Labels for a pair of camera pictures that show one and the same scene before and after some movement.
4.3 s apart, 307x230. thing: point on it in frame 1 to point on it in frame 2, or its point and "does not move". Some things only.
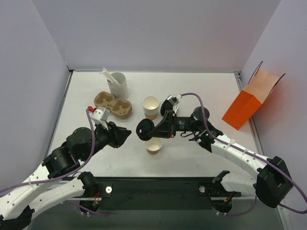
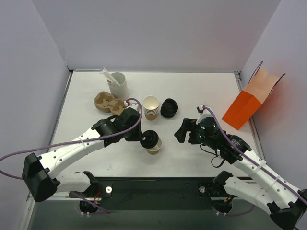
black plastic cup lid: [144, 127] to [149, 139]
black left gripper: [111, 134] to [135, 133]
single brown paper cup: [153, 145] does not move
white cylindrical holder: [119, 91] does not move
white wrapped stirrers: [107, 75] does not move
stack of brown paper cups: [150, 104] does not move
